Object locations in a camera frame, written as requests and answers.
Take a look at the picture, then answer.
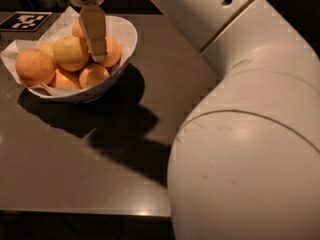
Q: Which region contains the orange hidden back left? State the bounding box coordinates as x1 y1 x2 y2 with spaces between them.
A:
38 42 59 68

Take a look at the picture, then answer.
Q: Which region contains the orange top back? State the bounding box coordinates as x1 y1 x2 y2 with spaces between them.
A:
72 22 85 40

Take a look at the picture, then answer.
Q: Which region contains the orange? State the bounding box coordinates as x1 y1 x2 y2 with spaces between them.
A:
101 37 122 68
15 48 55 87
49 68 81 90
72 22 85 40
79 63 109 89
53 36 90 72

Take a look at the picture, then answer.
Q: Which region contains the white bowl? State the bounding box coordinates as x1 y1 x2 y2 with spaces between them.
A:
20 15 139 104

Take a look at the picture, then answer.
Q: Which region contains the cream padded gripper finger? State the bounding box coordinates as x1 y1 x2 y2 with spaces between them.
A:
79 4 107 62

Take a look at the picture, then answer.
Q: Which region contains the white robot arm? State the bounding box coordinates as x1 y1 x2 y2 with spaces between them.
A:
151 0 320 240

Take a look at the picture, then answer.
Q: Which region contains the black white fiducial marker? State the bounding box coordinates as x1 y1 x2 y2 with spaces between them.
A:
0 11 52 32

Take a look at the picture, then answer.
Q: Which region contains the white paper liner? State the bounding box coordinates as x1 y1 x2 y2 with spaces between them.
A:
1 7 78 100

